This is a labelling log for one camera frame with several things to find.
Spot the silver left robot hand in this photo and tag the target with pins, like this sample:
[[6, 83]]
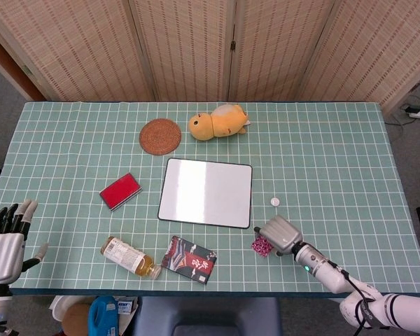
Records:
[[3, 255]]

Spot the round brown woven coaster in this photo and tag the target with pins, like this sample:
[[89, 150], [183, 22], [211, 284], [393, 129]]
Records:
[[160, 136]]

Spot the dark box with red print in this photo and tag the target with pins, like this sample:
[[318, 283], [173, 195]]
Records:
[[189, 260]]

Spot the white plastic container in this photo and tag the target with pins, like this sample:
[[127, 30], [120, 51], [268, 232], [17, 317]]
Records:
[[59, 309]]

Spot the brown round container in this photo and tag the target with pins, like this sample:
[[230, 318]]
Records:
[[75, 320]]

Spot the white board black frame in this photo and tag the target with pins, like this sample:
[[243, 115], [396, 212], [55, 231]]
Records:
[[204, 192]]

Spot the woven bamboo screen panel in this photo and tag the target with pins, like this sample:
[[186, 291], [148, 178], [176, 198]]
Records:
[[371, 49], [276, 49], [185, 49], [73, 49]]

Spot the white carton with blue print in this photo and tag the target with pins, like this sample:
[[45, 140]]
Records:
[[127, 307]]

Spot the dark blue chair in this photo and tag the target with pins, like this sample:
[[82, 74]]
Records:
[[206, 315]]

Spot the green checked tablecloth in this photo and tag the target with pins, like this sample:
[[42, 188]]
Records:
[[336, 168]]

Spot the blue plastic jug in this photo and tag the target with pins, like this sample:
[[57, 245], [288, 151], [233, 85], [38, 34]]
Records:
[[103, 318]]

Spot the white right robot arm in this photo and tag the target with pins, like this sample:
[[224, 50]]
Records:
[[327, 274]]

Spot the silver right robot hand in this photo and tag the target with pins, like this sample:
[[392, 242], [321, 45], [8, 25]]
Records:
[[283, 234]]

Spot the metal screen hinge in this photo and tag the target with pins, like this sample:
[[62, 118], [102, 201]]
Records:
[[27, 70], [233, 45]]

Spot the tea bottle with white label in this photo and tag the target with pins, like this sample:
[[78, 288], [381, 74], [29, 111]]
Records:
[[126, 256]]

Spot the small white round cap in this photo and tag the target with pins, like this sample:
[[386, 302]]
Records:
[[274, 202]]

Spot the yellow plush animal toy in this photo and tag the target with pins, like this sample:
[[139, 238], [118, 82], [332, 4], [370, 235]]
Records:
[[210, 124]]

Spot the red flat ink pad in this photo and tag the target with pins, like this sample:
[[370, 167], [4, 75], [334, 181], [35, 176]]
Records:
[[120, 191]]

